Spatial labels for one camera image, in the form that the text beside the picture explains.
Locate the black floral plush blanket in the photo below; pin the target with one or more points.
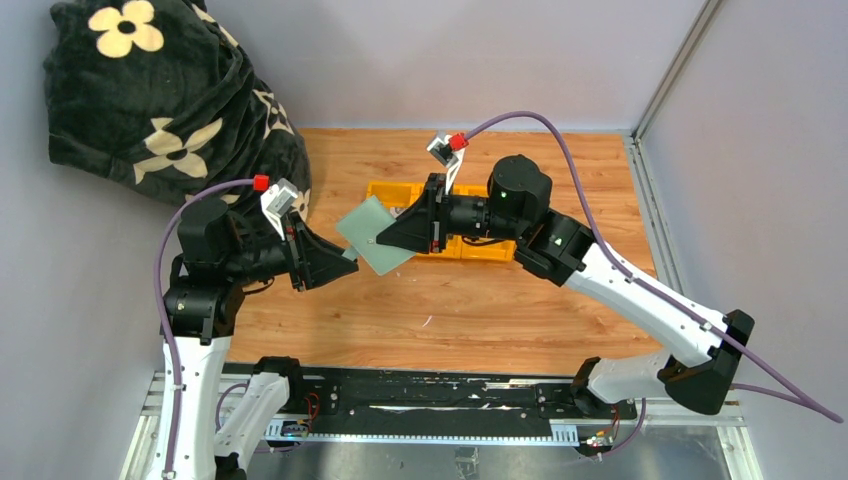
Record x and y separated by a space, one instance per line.
159 97

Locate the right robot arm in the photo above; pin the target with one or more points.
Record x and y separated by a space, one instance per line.
701 346

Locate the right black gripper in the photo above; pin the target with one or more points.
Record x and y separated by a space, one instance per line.
434 215

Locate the yellow three-compartment bin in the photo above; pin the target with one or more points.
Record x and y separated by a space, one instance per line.
398 196

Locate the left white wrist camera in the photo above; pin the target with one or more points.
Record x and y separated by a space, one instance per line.
276 202

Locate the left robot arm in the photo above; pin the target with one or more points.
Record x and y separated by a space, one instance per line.
206 290

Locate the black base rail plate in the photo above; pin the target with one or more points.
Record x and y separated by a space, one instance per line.
417 404

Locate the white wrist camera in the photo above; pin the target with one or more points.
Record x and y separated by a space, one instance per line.
276 202
449 150

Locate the aluminium frame rail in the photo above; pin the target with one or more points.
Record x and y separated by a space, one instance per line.
656 225

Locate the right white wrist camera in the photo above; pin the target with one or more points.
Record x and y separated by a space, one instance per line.
449 150

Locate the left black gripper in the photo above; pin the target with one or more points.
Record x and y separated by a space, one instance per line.
295 252

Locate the green card holder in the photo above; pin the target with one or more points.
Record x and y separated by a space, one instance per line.
360 228

